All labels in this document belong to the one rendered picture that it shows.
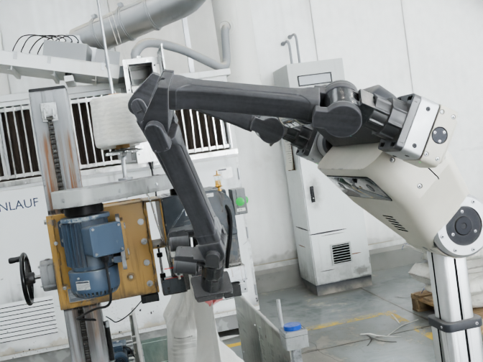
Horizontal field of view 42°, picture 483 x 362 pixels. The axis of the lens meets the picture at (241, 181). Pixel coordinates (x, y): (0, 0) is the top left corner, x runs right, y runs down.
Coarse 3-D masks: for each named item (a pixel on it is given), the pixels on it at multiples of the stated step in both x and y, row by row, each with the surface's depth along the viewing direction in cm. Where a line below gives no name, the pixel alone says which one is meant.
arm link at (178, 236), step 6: (174, 228) 192; (180, 228) 191; (186, 228) 190; (192, 228) 190; (174, 234) 190; (180, 234) 190; (186, 234) 190; (174, 240) 189; (180, 240) 189; (186, 240) 190; (174, 246) 189
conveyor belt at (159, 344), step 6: (162, 336) 392; (144, 342) 385; (150, 342) 383; (156, 342) 381; (162, 342) 379; (144, 348) 372; (150, 348) 370; (156, 348) 368; (162, 348) 367; (144, 354) 361; (150, 354) 359; (156, 354) 357; (162, 354) 356; (144, 360) 350; (150, 360) 349; (156, 360) 347; (162, 360) 346
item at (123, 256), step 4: (116, 216) 193; (116, 220) 190; (120, 220) 200; (124, 224) 199; (124, 228) 199; (124, 232) 198; (124, 236) 198; (124, 240) 198; (124, 244) 198; (124, 248) 198; (128, 248) 205; (120, 252) 198; (124, 252) 191; (128, 252) 199; (112, 256) 194; (116, 256) 191; (120, 256) 191; (124, 256) 191; (128, 256) 198; (112, 260) 192; (116, 260) 191; (120, 260) 192; (124, 260) 191; (124, 264) 191; (124, 268) 191
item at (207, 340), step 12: (192, 288) 207; (192, 300) 210; (204, 312) 205; (204, 324) 206; (204, 336) 206; (216, 336) 171; (204, 348) 202; (216, 348) 175; (228, 348) 204; (204, 360) 195; (216, 360) 178; (228, 360) 186; (240, 360) 195
